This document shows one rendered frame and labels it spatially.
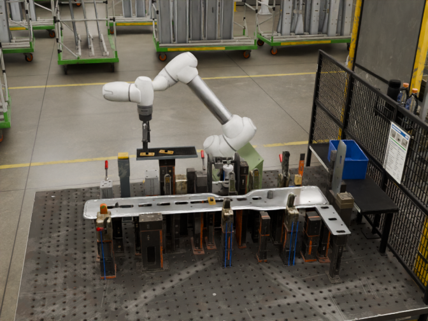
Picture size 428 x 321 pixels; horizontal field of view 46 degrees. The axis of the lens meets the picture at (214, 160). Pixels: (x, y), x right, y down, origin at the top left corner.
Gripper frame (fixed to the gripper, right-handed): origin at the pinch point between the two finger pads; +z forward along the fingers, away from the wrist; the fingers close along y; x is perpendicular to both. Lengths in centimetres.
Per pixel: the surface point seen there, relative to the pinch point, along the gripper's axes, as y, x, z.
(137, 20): -885, -116, 93
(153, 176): 19.0, 5.3, 11.2
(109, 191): 22.6, -19.7, 19.0
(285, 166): 6, 83, 10
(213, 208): 35, 40, 22
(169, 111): -385, -13, 122
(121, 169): 4.0, -14.9, 14.6
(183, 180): 17.3, 22.3, 14.4
